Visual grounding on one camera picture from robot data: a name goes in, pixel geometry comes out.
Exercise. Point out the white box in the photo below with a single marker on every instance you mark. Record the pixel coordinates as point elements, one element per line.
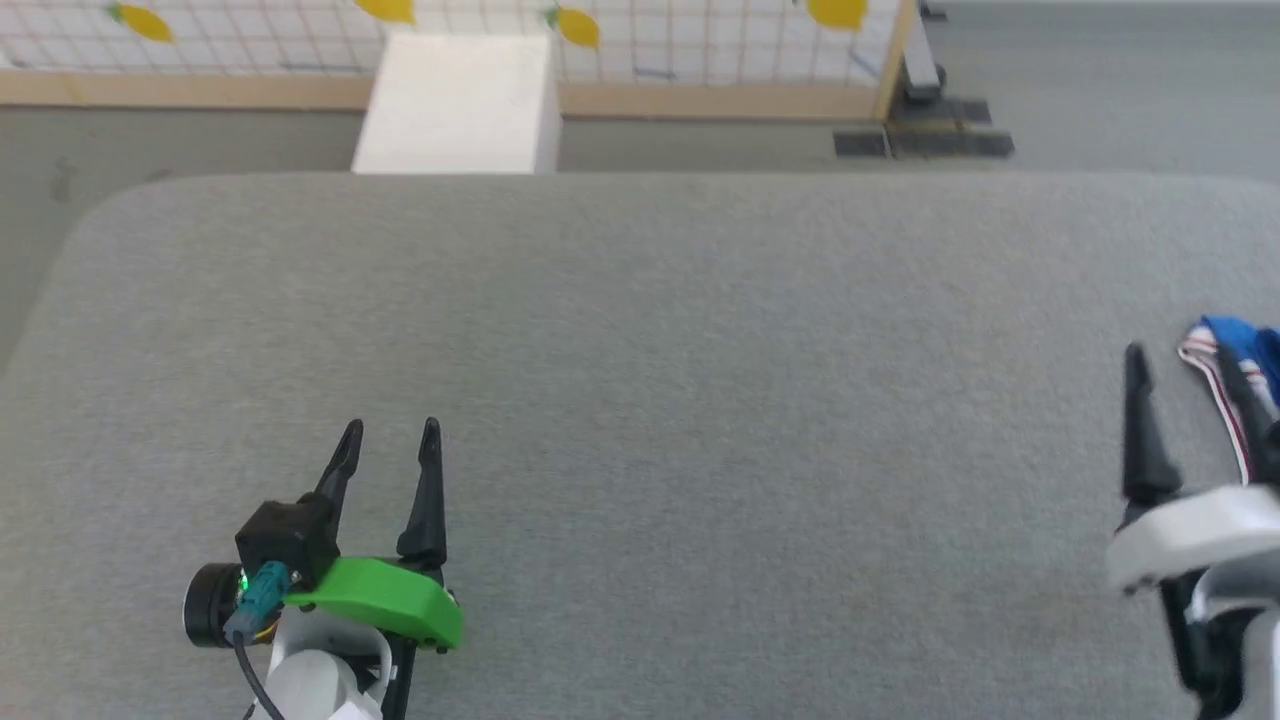
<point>460,100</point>

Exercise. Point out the black partition foot base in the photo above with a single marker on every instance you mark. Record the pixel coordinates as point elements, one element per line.
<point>940,140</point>

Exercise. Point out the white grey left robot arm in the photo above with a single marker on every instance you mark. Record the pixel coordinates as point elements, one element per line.
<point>320,690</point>

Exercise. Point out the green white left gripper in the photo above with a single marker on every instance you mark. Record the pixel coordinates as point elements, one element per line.
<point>390,600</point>

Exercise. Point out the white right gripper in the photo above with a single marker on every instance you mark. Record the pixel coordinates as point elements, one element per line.
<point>1190,530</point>

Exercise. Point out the lemon print grid partition panel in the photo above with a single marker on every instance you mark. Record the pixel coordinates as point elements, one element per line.
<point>700,50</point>

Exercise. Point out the blue white red-striped shirt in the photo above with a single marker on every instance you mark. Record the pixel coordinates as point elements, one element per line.
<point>1235,345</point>

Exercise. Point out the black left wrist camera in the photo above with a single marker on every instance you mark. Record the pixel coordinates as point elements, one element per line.
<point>285,535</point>

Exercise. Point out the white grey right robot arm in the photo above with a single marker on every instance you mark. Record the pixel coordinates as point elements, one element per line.
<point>1225,640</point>

